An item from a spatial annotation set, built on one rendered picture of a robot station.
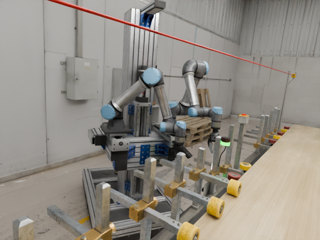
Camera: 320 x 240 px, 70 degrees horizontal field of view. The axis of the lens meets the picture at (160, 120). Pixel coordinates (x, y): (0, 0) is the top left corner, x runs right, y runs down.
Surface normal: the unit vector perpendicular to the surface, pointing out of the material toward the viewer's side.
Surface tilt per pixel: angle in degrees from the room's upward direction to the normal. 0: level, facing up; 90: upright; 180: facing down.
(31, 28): 90
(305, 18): 90
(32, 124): 90
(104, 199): 90
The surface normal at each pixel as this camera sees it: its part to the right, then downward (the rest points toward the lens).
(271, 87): -0.60, 0.11
